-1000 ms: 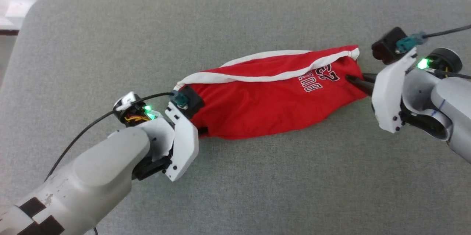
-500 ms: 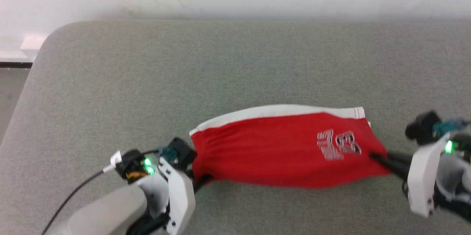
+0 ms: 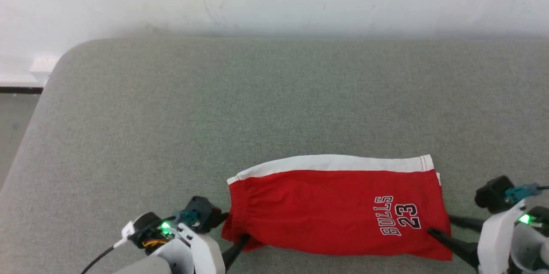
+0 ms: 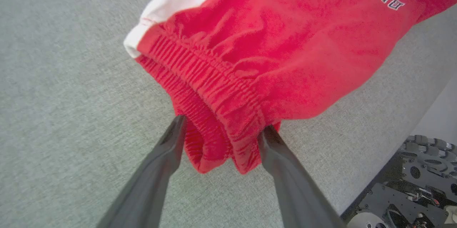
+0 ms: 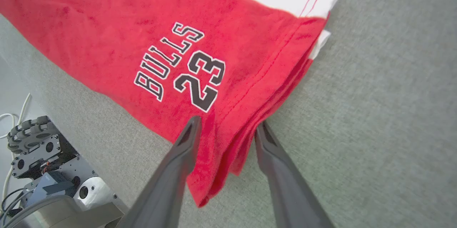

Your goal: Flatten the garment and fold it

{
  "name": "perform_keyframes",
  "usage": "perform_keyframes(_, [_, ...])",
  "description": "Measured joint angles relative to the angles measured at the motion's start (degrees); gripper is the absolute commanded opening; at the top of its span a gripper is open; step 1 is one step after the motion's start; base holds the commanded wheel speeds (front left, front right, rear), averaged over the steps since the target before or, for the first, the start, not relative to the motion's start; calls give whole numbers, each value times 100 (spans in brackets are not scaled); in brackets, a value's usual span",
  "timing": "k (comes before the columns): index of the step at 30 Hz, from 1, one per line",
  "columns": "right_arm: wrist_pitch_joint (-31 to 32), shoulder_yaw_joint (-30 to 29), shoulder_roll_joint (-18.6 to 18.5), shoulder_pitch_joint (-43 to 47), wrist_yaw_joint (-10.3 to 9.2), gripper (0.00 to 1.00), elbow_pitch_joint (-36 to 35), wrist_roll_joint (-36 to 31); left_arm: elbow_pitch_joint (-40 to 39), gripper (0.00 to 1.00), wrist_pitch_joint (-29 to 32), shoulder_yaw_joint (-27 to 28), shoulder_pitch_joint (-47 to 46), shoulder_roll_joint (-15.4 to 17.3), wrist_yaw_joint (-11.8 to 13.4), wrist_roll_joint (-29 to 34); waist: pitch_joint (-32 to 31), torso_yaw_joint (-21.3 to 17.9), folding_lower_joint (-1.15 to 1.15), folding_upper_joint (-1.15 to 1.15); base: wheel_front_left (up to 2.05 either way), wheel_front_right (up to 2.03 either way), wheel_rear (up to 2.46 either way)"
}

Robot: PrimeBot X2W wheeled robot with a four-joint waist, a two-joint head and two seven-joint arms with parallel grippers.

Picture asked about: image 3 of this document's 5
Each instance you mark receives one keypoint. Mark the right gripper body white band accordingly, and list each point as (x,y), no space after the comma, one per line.
(495,244)

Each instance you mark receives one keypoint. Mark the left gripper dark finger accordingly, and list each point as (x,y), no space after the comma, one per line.
(235,251)

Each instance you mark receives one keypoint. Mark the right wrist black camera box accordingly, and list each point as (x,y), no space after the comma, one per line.
(493,194)

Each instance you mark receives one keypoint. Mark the grey fabric sofa seat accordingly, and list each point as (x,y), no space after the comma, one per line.
(257,106)

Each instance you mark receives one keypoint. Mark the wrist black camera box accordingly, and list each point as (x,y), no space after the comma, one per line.
(493,194)
(206,214)

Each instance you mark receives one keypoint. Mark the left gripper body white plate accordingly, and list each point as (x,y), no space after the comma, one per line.
(208,257)

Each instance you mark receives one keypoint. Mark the red white Bulls basketball shorts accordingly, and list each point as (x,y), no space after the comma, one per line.
(321,209)

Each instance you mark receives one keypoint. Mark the wrist black motor cap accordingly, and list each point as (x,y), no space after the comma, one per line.
(538,218)
(146,227)

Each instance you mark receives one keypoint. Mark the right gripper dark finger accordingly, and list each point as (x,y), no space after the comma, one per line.
(461,248)
(469,223)

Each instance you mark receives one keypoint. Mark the right wrist black motor cap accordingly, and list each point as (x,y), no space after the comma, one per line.
(538,218)

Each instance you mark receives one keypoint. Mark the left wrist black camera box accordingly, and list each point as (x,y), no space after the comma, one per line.
(206,214)

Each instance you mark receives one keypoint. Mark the left wrist black motor cap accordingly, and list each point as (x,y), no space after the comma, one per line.
(146,227)

